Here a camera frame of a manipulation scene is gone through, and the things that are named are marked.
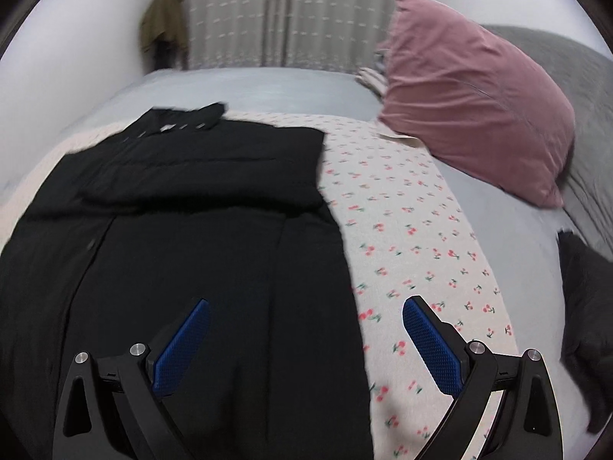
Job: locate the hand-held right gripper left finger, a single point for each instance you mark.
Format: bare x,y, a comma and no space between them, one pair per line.
184,345

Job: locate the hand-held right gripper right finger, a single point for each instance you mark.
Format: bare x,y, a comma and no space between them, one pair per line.
431,350

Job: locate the black jacket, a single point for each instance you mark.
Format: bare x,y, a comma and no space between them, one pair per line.
191,230

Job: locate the cherry print blanket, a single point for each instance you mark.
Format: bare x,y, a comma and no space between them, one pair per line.
407,230

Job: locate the dark cloth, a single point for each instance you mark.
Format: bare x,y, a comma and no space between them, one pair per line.
586,326

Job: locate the pink velvet pillow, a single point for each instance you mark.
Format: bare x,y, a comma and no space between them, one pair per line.
469,100

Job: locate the grey bed sheet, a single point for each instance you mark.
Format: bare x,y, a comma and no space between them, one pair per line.
268,91

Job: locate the stack of folded blankets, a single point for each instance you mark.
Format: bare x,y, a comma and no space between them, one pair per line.
372,79

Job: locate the dark hanging garment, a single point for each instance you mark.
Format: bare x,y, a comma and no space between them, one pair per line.
167,55

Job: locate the olive hanging jacket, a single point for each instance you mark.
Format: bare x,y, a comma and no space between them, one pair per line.
165,19

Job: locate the grey star print curtain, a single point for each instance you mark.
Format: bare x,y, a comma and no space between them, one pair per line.
297,14

